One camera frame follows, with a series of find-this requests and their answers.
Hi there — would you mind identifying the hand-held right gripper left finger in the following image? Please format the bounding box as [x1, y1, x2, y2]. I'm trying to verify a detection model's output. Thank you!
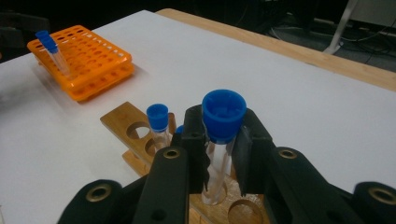
[172, 105, 212, 194]

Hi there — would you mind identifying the grey metal stand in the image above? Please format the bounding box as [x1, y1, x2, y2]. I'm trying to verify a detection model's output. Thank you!
[322, 0, 396, 56]

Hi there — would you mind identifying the orange plastic test tube rack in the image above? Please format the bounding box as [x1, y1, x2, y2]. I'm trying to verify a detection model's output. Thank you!
[26, 24, 135, 103]

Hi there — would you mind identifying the wooden test tube rack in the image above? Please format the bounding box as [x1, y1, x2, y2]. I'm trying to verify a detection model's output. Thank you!
[100, 101, 273, 224]

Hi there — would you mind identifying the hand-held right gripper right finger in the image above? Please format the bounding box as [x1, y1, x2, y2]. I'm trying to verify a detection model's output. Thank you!
[231, 107, 276, 198]

